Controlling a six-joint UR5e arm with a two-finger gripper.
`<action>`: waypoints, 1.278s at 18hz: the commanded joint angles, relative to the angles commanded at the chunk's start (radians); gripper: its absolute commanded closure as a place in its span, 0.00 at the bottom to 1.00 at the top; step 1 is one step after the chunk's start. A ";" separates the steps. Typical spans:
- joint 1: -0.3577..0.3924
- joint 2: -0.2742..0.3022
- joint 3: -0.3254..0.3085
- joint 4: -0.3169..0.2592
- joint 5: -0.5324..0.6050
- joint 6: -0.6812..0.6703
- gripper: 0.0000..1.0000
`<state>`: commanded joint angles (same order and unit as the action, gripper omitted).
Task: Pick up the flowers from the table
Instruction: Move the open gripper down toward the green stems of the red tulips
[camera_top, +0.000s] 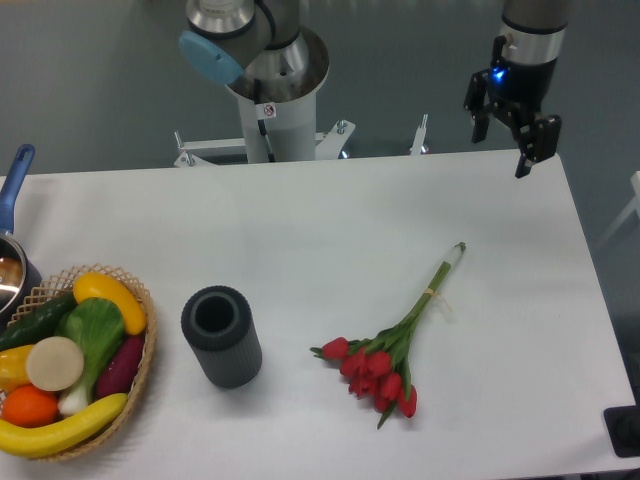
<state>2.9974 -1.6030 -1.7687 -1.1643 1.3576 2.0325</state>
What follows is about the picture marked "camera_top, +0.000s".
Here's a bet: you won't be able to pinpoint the woven wicker basket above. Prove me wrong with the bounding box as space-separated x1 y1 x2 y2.
9 264 157 461

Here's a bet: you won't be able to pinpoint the yellow bell pepper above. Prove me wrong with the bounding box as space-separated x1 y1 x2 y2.
0 344 34 392

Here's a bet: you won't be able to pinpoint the orange fruit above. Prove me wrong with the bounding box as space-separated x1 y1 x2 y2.
1 385 58 428

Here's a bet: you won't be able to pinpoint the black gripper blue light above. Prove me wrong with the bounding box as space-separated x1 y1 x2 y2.
463 34 561 179

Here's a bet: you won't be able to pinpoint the white furniture piece right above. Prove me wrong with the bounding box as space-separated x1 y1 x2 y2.
596 171 639 251

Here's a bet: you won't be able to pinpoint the dark grey ribbed vase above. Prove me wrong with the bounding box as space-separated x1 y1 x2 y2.
181 285 263 389

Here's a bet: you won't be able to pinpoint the beige round disc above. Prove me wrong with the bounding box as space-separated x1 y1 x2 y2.
26 336 84 392

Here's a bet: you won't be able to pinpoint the purple sweet potato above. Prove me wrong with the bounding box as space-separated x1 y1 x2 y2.
95 335 144 399

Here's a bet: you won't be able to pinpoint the black cable on pedestal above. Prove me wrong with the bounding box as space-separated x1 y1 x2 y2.
252 78 277 164

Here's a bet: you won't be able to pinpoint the white metal base frame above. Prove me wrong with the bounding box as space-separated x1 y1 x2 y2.
173 113 430 168

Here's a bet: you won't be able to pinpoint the blue handled saucepan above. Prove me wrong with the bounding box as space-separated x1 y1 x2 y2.
1 144 41 331

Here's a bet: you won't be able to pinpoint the red tulip bouquet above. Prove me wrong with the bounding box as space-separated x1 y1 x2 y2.
310 242 467 429

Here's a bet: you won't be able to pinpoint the dark green cucumber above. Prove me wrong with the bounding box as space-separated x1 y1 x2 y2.
1 292 77 351

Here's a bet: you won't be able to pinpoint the black device at edge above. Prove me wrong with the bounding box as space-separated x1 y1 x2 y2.
603 405 639 458

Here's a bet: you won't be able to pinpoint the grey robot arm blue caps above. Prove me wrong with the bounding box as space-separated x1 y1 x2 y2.
178 1 571 178

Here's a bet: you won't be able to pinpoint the green bok choy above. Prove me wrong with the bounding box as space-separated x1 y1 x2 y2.
55 298 124 417

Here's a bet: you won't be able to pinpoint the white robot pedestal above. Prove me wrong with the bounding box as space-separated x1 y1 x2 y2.
229 26 329 164

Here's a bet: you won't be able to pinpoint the yellow banana lower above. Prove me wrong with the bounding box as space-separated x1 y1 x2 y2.
1 393 128 459

